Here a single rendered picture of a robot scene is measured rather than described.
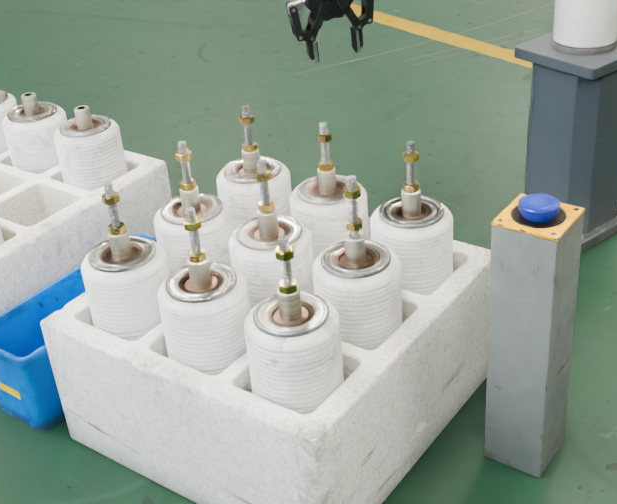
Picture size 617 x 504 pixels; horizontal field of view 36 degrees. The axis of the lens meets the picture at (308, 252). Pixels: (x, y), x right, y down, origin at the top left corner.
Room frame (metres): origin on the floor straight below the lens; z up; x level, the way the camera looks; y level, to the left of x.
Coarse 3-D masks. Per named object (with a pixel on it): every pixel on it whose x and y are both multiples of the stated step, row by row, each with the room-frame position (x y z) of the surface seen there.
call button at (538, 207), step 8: (520, 200) 0.82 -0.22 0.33; (528, 200) 0.82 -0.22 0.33; (536, 200) 0.82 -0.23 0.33; (544, 200) 0.82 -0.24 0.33; (552, 200) 0.81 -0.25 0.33; (520, 208) 0.81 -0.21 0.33; (528, 208) 0.80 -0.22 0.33; (536, 208) 0.80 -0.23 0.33; (544, 208) 0.80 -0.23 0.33; (552, 208) 0.80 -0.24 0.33; (528, 216) 0.80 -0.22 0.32; (536, 216) 0.80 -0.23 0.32; (544, 216) 0.80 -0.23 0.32; (552, 216) 0.80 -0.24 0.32
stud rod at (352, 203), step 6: (348, 180) 0.86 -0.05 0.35; (354, 180) 0.86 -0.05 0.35; (348, 186) 0.86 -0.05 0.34; (354, 186) 0.86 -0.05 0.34; (348, 204) 0.86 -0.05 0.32; (354, 204) 0.86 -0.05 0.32; (354, 210) 0.86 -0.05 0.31; (354, 216) 0.86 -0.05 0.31; (354, 222) 0.86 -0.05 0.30; (354, 234) 0.86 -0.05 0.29
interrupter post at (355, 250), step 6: (348, 234) 0.87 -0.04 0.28; (360, 234) 0.86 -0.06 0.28; (348, 240) 0.85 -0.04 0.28; (354, 240) 0.85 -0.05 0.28; (360, 240) 0.85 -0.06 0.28; (348, 246) 0.85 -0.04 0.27; (354, 246) 0.85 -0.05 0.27; (360, 246) 0.85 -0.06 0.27; (348, 252) 0.85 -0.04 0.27; (354, 252) 0.85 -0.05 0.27; (360, 252) 0.85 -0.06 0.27; (348, 258) 0.85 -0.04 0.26; (354, 258) 0.85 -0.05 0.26; (360, 258) 0.85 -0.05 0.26; (354, 264) 0.85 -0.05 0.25
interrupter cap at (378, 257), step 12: (324, 252) 0.88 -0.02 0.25; (336, 252) 0.88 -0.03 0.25; (372, 252) 0.87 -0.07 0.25; (384, 252) 0.87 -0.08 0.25; (324, 264) 0.85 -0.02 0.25; (336, 264) 0.85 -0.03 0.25; (348, 264) 0.85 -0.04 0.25; (360, 264) 0.85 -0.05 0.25; (372, 264) 0.85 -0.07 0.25; (384, 264) 0.84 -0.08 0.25; (336, 276) 0.83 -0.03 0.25; (348, 276) 0.83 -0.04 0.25; (360, 276) 0.82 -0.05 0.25
